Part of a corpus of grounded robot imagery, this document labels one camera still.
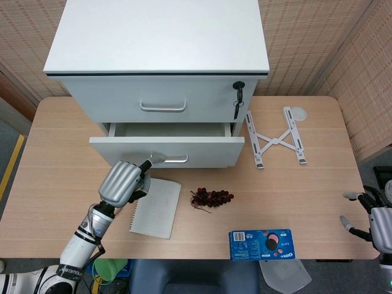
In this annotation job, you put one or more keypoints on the blue Oreo cookie box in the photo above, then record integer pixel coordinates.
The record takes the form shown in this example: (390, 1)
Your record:
(254, 246)

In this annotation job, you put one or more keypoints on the green plastic cup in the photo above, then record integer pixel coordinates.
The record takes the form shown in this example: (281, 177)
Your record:
(110, 269)

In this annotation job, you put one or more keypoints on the round translucent desk grommet cover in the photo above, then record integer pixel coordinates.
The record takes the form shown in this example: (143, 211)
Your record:
(299, 112)

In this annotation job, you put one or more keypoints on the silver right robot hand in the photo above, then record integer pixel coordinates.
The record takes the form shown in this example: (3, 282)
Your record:
(381, 223)

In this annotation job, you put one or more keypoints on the translucent plastic container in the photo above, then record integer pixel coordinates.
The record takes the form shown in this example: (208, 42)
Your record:
(284, 274)

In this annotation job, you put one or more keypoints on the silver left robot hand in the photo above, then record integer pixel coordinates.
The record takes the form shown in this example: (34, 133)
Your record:
(119, 183)

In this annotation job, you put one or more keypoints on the black key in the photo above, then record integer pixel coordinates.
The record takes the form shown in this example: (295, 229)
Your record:
(238, 85)

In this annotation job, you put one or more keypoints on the white folding laptop stand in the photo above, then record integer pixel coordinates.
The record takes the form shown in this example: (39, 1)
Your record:
(274, 141)

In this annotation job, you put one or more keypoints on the dark red grape bunch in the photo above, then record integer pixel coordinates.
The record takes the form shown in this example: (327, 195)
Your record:
(212, 197)

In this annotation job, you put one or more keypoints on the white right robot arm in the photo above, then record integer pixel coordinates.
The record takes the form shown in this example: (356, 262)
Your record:
(386, 272)

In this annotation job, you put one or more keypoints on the white lined notebook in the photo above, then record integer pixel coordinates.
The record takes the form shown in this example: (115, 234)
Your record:
(159, 211)

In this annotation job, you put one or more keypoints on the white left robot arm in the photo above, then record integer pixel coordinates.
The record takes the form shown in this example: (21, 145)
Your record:
(76, 248)

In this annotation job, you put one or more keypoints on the white three-drawer cabinet body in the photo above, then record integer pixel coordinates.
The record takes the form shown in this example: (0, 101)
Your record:
(153, 36)

